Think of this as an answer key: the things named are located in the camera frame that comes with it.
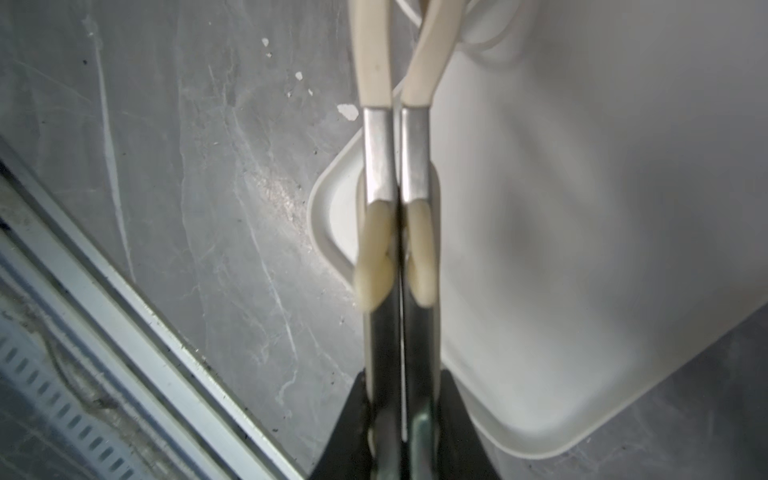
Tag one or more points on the white rectangular tray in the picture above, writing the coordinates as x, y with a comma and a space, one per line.
603, 175

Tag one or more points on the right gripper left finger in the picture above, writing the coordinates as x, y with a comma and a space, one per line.
347, 453

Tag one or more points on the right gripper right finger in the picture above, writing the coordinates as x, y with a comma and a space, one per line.
460, 454

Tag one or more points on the metal tongs with cream tips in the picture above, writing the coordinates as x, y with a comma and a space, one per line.
396, 276

